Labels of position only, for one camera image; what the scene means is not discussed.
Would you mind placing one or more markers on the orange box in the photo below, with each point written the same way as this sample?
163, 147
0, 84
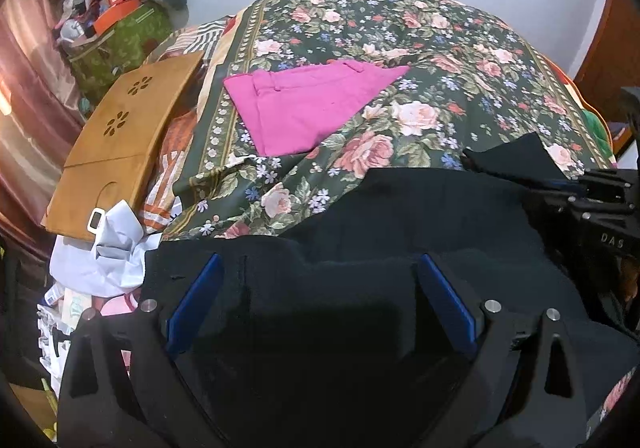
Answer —
114, 14

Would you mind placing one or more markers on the black pants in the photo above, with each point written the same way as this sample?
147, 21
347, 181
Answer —
322, 337

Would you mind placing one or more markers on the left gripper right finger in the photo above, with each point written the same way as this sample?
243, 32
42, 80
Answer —
523, 387

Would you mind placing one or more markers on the wooden door frame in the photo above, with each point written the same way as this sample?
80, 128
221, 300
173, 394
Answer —
612, 60

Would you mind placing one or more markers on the striped orange blanket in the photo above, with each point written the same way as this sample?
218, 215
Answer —
160, 204

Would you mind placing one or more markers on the wooden lap desk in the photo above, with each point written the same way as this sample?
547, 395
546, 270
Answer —
115, 152

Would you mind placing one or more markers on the pink curtain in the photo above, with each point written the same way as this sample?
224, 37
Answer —
40, 119

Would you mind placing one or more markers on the pink folded pants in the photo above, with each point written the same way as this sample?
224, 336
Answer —
291, 111

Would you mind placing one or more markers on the green patterned storage bag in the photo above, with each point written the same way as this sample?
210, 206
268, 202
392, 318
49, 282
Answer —
96, 65

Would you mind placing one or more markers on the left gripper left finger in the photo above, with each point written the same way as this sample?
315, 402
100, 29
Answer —
120, 385

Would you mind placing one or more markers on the white crumpled cloth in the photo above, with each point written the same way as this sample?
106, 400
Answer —
113, 264

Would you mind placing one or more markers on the floral green bedsheet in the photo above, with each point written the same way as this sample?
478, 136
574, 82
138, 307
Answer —
471, 82

